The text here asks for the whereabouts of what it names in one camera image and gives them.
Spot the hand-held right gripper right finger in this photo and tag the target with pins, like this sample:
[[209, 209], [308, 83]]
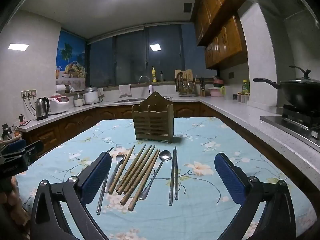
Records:
[[230, 175]]

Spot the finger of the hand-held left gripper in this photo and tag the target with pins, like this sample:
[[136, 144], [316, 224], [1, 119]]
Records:
[[15, 145], [32, 150]]

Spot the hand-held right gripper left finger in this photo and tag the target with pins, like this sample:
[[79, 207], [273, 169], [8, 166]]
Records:
[[97, 175]]

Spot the metal chopstick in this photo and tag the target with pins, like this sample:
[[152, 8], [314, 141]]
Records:
[[172, 180], [101, 197], [176, 175]]

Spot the metal fork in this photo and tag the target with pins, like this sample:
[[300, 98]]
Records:
[[120, 158]]

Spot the row of wooden chopsticks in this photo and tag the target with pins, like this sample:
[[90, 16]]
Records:
[[135, 172]]

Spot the metal spoon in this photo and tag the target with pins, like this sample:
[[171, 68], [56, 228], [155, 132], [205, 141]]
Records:
[[165, 155]]

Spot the wooden utensil holder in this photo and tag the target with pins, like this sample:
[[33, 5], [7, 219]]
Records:
[[152, 120]]

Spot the person's left hand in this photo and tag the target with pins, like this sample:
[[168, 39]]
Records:
[[10, 202]]

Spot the small black device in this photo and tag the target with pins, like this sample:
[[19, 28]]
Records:
[[6, 130]]

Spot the floral light blue tablecloth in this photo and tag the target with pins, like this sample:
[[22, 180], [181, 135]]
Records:
[[200, 192]]

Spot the steel electric kettle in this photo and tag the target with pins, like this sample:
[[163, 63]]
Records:
[[42, 108]]

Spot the red and white rice cooker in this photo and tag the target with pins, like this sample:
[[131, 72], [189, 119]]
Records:
[[58, 103]]

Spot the glass storage jars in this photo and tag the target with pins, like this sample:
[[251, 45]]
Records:
[[78, 101]]

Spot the paper towel roll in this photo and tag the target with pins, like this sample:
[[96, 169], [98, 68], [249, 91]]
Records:
[[60, 88]]

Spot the white spice jar set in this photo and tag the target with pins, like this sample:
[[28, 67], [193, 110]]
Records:
[[242, 98]]

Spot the white round cooker pot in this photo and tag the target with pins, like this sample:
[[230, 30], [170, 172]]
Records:
[[91, 95]]

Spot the steel kitchen sink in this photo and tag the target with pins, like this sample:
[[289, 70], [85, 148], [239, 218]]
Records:
[[132, 100]]

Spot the gas stove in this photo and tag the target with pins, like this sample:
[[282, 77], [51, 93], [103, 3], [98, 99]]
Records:
[[295, 122]]

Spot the stacked pink basins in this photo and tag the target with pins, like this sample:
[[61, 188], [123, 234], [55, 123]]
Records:
[[216, 92]]

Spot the hanging dish towel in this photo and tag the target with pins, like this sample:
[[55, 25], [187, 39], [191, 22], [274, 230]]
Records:
[[124, 90]]

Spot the green bottle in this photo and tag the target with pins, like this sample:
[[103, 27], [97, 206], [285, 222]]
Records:
[[245, 86]]

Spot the knife block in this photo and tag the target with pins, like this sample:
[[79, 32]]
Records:
[[203, 88]]

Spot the dish rack with cutting board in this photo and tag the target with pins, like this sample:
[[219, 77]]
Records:
[[185, 82]]

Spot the chrome sink faucet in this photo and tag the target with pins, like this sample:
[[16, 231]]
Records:
[[143, 78]]

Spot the black wok with lid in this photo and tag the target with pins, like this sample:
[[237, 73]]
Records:
[[297, 90]]

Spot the yellow detergent bottle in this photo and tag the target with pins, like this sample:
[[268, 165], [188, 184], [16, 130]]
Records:
[[154, 74]]

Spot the dark soap bottle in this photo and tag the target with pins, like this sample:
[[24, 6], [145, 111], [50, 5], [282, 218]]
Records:
[[161, 76]]

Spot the dark kitchen window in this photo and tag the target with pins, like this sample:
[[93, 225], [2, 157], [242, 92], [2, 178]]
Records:
[[147, 52]]

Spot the wooden upper cabinets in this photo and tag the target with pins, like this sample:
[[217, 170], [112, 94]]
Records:
[[220, 30]]

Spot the ceiling vent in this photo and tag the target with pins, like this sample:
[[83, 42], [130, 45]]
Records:
[[187, 7]]

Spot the wall socket strip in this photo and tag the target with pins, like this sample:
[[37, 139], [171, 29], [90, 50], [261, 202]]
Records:
[[28, 93]]

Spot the beach print wall poster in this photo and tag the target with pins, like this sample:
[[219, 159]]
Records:
[[71, 60]]

